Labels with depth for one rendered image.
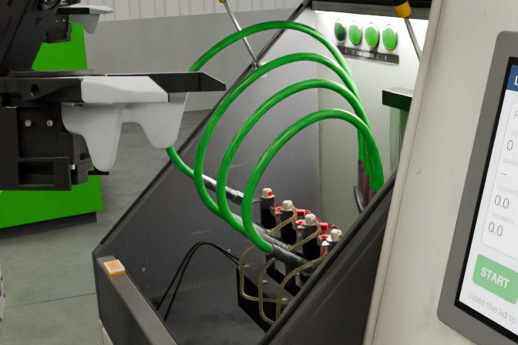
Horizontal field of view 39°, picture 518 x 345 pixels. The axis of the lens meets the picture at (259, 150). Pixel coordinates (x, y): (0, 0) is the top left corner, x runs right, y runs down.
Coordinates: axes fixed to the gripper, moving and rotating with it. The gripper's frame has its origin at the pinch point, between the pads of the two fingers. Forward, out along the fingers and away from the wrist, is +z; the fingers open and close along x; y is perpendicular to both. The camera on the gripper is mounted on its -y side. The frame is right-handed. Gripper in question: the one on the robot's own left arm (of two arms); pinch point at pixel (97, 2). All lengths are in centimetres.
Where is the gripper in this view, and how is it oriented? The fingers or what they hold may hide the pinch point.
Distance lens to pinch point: 171.4
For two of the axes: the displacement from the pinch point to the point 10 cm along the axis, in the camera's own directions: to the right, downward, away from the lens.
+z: 7.5, -2.0, 6.3
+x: 6.6, 2.9, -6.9
